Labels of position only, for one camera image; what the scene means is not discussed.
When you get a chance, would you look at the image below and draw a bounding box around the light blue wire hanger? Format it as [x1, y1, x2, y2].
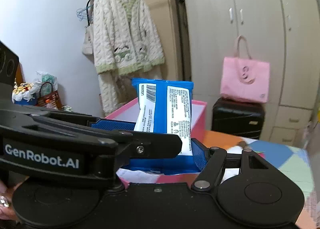
[76, 7, 94, 23]

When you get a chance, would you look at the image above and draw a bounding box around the white crumpled plastic bag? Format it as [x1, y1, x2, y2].
[35, 70, 58, 95]

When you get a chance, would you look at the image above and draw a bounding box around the pink cardboard box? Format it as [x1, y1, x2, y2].
[104, 98, 208, 184]

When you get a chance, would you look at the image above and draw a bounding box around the brown woven basket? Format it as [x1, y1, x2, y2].
[37, 82, 62, 109]

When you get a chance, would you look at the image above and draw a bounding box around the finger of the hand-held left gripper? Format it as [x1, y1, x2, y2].
[22, 117, 183, 170]
[50, 111, 137, 133]

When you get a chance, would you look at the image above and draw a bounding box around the beige hanging tote bag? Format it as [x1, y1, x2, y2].
[82, 26, 95, 56]

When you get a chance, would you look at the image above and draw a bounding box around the blue labelled packet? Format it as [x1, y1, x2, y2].
[122, 78, 204, 176]

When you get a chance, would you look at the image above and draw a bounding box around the patchwork knitted blanket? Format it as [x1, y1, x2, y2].
[204, 130, 316, 197]

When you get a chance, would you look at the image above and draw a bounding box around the cream fluffy cardigan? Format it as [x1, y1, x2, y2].
[91, 0, 166, 117]

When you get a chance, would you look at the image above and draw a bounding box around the grey three-door wardrobe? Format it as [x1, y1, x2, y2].
[179, 0, 320, 148]

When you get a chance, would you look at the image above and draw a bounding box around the person's left hand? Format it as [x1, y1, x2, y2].
[0, 178, 27, 222]

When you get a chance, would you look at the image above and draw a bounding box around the pink tote bag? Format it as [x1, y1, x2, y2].
[219, 35, 271, 104]

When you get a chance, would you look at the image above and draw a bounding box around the black suitcase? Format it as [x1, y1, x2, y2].
[211, 97, 265, 140]

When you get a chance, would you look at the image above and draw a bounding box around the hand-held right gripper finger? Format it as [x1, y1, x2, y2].
[190, 138, 278, 193]

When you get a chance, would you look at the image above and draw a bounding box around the brown wooden furniture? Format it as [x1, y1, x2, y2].
[14, 61, 25, 87]

